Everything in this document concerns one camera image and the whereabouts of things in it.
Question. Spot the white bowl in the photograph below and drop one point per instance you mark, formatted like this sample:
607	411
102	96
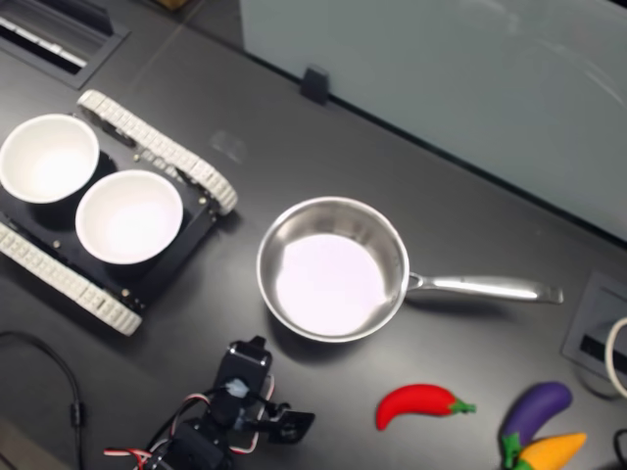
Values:
49	156
130	218

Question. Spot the black partition clip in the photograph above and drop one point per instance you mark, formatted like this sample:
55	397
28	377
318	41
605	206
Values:
314	85

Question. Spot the tracked vehicle with white tracks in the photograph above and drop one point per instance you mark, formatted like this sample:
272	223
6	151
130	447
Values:
161	147

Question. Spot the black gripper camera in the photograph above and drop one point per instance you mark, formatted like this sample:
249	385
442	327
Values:
291	427

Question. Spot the frosted glass partition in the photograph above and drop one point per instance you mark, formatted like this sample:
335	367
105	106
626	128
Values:
441	73

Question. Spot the purple toy aubergine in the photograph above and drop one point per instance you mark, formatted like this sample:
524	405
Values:
539	404

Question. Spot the pale grey putty lump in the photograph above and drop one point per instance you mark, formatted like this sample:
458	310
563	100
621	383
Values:
238	388

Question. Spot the brown cardboard box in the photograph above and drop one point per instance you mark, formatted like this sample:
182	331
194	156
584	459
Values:
174	4

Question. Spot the red toy chilli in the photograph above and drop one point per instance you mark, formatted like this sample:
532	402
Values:
416	401

